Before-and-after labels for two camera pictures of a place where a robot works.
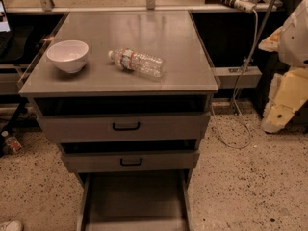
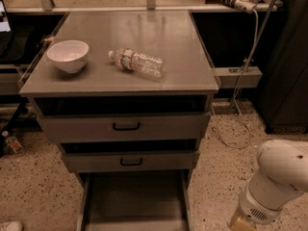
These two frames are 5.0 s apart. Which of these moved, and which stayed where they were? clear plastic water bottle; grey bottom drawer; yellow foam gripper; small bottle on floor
Moved: yellow foam gripper
Stayed: grey bottom drawer; clear plastic water bottle; small bottle on floor
